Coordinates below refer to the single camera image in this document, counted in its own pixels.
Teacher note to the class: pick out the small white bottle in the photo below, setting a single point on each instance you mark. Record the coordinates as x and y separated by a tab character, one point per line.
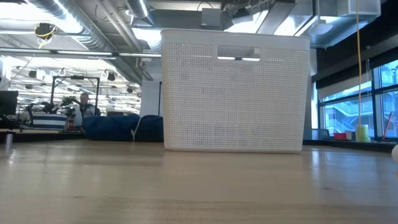
395	153

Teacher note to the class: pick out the white perforated plastic basket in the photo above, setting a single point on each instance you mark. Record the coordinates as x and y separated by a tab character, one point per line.
233	109

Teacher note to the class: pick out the navy blue cloth bag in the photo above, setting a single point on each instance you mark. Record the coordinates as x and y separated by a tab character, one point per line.
109	127

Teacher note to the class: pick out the person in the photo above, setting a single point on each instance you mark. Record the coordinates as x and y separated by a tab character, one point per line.
84	104

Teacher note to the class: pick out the small red box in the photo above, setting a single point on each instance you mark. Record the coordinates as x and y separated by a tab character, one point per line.
339	136

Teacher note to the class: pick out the black background robot arms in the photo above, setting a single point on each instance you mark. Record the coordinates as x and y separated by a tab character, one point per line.
49	107

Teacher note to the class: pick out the yellow-green roll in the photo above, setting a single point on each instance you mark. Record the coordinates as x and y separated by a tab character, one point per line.
362	132

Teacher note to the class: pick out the red rod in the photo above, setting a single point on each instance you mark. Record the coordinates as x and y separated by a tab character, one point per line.
388	124

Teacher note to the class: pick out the black computer monitor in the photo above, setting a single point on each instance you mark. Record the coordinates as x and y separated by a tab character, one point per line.
7	102

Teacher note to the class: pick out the black background stand frame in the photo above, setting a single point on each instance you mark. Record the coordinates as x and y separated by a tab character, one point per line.
52	93

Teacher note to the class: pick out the silver metal post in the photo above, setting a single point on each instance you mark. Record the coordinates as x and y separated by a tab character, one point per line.
9	140

